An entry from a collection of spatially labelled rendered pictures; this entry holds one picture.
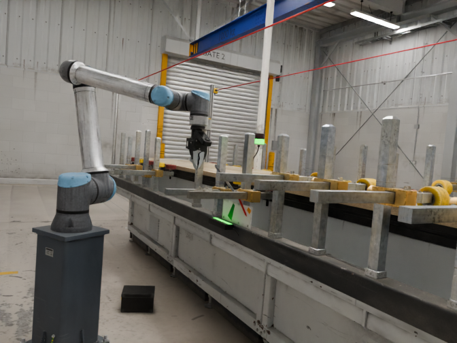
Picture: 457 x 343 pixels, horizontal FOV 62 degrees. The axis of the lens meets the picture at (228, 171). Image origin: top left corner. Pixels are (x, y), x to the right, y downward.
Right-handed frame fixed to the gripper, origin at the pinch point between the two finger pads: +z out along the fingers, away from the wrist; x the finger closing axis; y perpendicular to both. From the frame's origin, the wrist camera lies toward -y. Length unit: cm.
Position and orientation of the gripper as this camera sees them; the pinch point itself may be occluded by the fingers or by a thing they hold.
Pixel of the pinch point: (197, 167)
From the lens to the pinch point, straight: 185.8
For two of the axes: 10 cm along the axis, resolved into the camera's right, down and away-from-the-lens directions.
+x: -8.5, -0.4, -5.2
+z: -0.8, 10.0, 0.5
